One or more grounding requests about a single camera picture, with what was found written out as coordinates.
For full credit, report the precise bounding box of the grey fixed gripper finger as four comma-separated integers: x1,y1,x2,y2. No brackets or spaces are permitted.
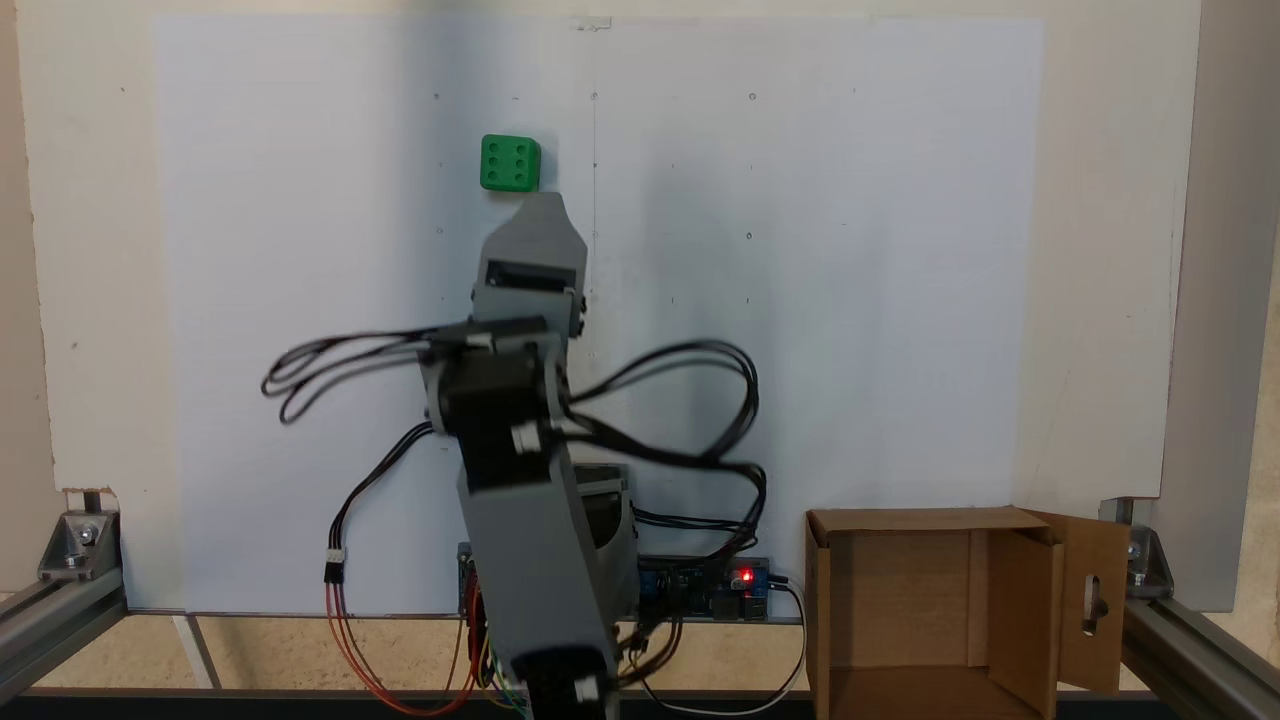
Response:
481,191,590,293

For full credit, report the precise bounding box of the white paper sheet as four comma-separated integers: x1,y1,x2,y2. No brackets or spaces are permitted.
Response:
152,14,1047,617

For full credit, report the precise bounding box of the white backing board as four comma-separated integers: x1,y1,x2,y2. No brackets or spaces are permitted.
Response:
14,0,1203,613

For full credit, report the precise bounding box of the aluminium frame profile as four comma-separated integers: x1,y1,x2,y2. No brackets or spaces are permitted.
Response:
1120,594,1280,720
0,568,129,703

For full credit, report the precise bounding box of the black looped gripper cable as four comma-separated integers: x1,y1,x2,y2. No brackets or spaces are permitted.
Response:
260,326,473,426

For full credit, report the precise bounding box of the small circuit board with wires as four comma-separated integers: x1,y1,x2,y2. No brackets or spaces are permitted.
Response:
457,542,483,619

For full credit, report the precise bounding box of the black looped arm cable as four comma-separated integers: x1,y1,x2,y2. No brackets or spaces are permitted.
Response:
558,339,770,701

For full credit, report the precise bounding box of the brown cardboard box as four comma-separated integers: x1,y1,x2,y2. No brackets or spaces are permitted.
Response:
805,506,1132,720

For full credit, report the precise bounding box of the green die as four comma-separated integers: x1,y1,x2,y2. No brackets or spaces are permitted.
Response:
479,134,543,195

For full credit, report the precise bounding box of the thin white cable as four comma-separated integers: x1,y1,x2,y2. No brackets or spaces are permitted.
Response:
640,578,808,715

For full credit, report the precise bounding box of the black cable with orange wires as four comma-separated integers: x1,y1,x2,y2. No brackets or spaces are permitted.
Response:
323,420,483,717

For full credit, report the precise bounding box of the blue circuit board red light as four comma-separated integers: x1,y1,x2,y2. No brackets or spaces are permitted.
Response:
636,556,773,624

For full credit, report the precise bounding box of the metal corner bracket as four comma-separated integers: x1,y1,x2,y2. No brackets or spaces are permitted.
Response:
37,509,122,584
1124,524,1174,599

